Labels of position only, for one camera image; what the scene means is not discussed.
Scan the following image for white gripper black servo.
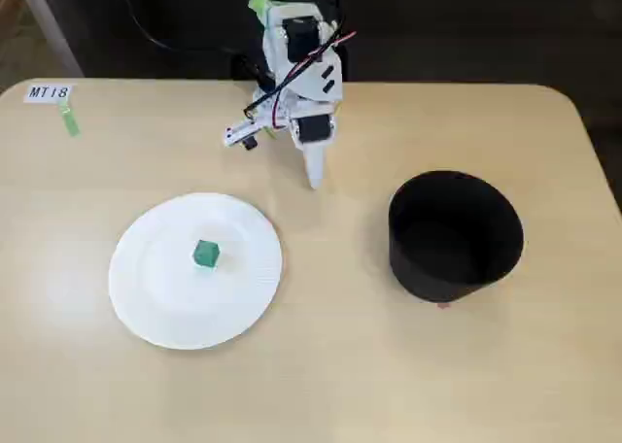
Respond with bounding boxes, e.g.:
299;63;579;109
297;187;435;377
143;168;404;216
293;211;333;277
289;96;341;190

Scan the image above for green cube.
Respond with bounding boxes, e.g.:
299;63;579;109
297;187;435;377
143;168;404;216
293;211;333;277
191;239;223;271

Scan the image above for black round pot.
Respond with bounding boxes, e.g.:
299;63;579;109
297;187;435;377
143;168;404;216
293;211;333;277
387;169;526;304

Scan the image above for white paper plate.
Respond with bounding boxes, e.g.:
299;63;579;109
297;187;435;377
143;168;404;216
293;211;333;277
107;191;284;352

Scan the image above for green tape strip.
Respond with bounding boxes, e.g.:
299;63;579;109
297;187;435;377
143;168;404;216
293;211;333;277
55;97;83;139

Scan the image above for white MT18 label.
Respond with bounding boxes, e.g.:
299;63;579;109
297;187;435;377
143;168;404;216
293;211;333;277
22;83;74;105

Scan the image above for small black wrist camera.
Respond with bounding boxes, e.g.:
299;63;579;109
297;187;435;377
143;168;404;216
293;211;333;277
223;119;261;152

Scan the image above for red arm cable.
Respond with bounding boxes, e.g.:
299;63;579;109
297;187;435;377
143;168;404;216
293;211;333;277
269;31;358;128

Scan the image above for black background cable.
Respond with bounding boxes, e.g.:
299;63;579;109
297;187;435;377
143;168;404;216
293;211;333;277
118;0;244;56

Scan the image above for white metal post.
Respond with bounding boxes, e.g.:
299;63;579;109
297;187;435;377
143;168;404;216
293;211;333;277
13;0;85;79

